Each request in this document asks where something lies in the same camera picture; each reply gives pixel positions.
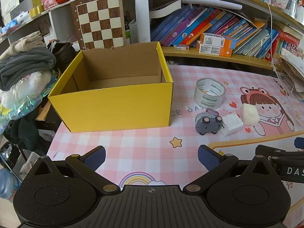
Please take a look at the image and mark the white shelf unit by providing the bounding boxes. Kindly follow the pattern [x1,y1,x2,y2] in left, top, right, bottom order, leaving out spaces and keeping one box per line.
[0,0,151,53]

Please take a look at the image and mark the pink checkered cartoon desk mat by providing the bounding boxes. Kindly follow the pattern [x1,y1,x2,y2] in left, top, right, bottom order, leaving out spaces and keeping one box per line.
[46,64,304,228]

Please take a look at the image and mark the white flat board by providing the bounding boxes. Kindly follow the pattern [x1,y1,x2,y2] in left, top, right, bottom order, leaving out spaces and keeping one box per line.
[182,0,243,10]

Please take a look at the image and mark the folded grey blanket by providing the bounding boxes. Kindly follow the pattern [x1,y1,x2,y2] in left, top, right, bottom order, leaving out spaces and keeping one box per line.
[0,49,57,91]

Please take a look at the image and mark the white cable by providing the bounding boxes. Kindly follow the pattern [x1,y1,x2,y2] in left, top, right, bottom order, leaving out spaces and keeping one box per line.
[248,0,297,95]

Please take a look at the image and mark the wooden bookshelf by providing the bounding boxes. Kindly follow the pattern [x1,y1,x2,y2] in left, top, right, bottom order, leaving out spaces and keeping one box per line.
[147,0,304,72]

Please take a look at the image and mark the cluttered pen holders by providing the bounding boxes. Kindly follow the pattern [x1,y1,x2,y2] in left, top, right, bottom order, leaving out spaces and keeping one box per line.
[271,0,304,22]

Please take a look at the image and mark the brown white chessboard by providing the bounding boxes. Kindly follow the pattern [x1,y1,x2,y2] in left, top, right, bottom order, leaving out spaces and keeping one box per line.
[70,0,126,51]

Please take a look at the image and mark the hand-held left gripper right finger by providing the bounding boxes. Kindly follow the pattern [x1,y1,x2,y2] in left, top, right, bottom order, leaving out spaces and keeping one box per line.
[182,144,277,195]

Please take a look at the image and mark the black pen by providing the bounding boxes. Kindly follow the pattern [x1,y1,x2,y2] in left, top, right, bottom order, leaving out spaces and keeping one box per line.
[273,77,289,97]

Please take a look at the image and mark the white plush in shiny bag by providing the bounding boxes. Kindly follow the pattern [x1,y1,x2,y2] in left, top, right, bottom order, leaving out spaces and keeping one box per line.
[0,70,60,120]

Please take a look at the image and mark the white foam cube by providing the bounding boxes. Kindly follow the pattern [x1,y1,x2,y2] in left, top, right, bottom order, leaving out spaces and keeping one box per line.
[240,103,259,126]

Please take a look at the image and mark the clear tape roll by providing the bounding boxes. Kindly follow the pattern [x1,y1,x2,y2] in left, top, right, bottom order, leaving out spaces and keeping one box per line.
[193,78,226,108]

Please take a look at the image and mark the pile of papers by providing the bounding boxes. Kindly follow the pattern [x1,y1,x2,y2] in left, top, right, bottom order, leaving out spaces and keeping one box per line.
[273,47,304,100]

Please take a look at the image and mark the row of red books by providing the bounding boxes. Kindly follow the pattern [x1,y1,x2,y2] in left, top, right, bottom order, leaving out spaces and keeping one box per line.
[264,28,304,62]

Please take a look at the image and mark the clear water bottle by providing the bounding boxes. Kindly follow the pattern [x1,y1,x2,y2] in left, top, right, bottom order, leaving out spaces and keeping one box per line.
[0,167,22,203]

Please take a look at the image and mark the yellow cardboard box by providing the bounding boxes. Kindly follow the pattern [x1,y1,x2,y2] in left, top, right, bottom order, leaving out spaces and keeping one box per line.
[47,41,174,133]

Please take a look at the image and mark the row of colourful books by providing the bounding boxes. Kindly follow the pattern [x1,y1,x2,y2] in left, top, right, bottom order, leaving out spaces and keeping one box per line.
[151,3,281,60]

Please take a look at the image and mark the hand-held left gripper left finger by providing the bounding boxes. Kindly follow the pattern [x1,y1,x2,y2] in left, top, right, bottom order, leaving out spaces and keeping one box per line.
[31,146,121,195]

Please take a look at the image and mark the orange white carton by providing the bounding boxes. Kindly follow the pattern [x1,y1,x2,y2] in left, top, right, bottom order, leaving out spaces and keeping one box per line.
[196,40,233,57]
[200,33,237,49]

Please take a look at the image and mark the white charger block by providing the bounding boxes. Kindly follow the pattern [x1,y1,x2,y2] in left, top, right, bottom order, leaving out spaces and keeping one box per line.
[221,113,244,136]

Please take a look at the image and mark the grey toy car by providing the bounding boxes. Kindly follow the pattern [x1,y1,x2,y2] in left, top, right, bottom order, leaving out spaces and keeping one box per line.
[195,108,224,136]

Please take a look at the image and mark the folded beige cloth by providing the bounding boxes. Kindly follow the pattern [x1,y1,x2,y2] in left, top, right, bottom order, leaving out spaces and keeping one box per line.
[0,30,47,61]

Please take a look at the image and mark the dark brown bag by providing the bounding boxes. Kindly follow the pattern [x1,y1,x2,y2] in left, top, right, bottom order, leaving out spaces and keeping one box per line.
[47,40,78,64]

